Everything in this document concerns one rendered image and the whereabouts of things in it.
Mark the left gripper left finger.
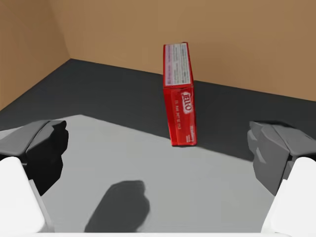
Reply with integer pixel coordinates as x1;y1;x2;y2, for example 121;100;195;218
0;119;69;233

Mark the tall board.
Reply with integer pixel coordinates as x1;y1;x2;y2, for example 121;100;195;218
0;0;316;112

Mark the red carton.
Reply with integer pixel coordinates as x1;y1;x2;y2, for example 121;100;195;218
162;42;198;147

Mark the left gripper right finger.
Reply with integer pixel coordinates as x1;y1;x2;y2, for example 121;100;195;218
247;120;316;233

